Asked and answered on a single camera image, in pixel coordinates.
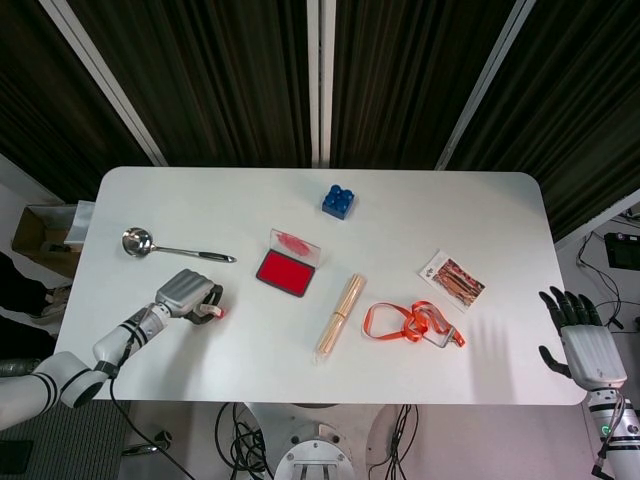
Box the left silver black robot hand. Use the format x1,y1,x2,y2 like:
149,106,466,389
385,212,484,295
149,268,227,326

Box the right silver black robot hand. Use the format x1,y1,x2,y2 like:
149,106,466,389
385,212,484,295
537,285,629,390

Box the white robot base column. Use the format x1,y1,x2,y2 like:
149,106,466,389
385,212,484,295
244,402,407,480

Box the stainless steel ladle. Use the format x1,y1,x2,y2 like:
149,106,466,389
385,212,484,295
121,227,237,265

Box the red ink pad clear lid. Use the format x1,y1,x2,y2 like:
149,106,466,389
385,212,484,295
256,228,321,300

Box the black box device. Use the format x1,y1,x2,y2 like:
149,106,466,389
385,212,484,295
603,232,640,269

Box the chrome chair leg with caster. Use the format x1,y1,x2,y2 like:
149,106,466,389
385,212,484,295
122,428,174,456

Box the printed snack photo card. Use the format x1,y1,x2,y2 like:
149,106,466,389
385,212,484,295
416,249,487,314

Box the bundle of wooden sticks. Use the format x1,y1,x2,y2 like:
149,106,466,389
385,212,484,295
313,272,368,366

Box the person in dark clothes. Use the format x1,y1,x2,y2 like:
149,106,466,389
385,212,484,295
0,252,75,321

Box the brown cardboard box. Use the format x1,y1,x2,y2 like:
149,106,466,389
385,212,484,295
10,203,79,266

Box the blue building block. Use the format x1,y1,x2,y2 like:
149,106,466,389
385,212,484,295
320,183,357,221

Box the grey ribbed floor mat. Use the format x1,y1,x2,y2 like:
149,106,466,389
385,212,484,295
0,399,135,480

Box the dark pleated curtain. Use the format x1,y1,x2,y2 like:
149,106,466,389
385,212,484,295
329,0,516,171
447,0,640,241
67,0,315,169
0,0,154,204

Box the black floor cables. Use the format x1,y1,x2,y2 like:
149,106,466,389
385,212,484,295
574,209,640,334

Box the white frame beam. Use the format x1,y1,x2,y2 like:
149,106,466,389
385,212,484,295
552,187,640,246

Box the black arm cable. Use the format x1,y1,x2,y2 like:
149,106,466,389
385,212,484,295
107,367,197,480

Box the black cable bundle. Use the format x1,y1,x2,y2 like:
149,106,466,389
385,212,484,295
368,403,421,480
214,402,275,480

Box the orange lanyard with badge holder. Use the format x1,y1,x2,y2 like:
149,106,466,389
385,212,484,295
361,300,469,350

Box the white frame post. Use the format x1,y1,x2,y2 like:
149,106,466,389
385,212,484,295
38,0,169,167
433,0,537,172
305,0,337,169

